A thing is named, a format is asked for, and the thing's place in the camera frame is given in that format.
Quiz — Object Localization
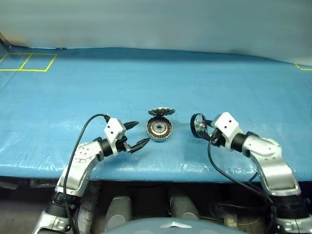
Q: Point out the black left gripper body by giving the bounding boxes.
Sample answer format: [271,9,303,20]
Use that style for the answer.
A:
[114,136,134,155]

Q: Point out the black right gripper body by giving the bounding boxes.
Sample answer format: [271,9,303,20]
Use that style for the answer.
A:
[208,125,227,147]

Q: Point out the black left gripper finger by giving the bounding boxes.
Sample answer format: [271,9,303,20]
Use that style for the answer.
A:
[123,120,140,132]
[129,137,151,154]

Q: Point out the black rotor ring silver spokes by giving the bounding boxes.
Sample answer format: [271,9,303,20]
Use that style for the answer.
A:
[190,113,208,138]

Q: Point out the grey motor housing copper windings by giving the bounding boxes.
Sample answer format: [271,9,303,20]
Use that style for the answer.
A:
[146,116,174,142]

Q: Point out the silver toothed rotor disc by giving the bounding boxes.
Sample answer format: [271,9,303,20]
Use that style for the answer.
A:
[148,106,176,117]

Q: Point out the grey rounded shape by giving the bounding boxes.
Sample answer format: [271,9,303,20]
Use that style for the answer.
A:
[106,195,133,224]
[169,188,201,220]

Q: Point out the blue-grey rounded robot body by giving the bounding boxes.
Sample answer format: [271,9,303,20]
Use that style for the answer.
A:
[101,216,247,234]

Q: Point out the yellow tape double square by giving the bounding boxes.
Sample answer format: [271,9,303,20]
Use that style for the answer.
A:
[0,52,58,73]

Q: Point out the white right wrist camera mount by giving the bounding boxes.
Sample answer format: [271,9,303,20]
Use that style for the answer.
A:
[212,112,245,150]

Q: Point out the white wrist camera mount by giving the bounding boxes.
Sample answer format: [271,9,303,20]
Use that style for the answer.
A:
[104,117,126,156]
[212,112,245,150]

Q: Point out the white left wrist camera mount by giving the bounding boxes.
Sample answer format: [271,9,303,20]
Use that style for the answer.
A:
[104,117,126,156]

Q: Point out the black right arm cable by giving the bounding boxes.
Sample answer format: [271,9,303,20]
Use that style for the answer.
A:
[207,140,278,234]

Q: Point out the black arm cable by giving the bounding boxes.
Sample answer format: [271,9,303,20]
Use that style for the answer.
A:
[62,114,111,234]
[207,140,278,234]

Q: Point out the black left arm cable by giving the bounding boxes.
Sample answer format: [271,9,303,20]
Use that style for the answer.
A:
[62,114,111,234]

